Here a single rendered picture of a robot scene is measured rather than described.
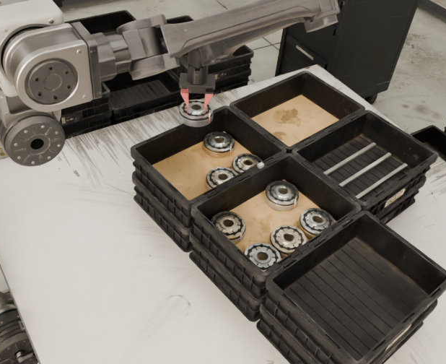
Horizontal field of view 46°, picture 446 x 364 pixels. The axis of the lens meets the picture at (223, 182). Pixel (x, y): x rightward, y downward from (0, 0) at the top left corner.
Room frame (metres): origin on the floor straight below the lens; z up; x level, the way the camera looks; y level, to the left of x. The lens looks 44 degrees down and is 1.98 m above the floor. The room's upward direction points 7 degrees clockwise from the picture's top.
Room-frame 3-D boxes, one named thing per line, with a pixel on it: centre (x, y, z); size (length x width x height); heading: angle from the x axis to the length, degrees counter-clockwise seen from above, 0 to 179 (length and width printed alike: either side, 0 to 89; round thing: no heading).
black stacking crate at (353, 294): (0.80, -0.37, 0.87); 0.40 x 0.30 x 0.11; 135
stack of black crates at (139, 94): (2.17, 0.48, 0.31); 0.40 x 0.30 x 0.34; 127
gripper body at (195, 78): (1.27, 0.11, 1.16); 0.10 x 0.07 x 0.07; 96
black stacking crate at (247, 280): (1.01, -0.16, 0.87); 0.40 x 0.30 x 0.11; 135
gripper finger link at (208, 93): (1.27, 0.09, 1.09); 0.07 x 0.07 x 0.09; 6
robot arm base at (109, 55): (0.84, 0.25, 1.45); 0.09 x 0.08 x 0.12; 37
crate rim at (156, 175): (1.22, 0.05, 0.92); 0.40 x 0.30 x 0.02; 135
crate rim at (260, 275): (1.01, -0.16, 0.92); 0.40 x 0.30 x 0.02; 135
